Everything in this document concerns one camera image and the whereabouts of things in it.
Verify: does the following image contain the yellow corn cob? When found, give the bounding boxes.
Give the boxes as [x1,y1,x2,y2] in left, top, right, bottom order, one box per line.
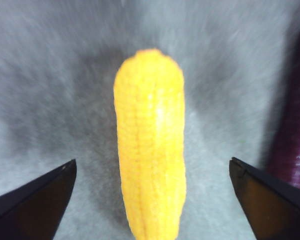
[113,48,187,240]

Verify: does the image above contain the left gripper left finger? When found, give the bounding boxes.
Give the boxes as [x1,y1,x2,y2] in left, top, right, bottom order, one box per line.
[0,158,78,240]

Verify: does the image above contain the dark purple eggplant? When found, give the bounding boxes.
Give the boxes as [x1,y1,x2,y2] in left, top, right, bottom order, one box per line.
[266,17,300,195]

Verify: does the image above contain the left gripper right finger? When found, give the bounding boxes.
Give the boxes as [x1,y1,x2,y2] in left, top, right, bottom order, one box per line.
[229,156,300,240]

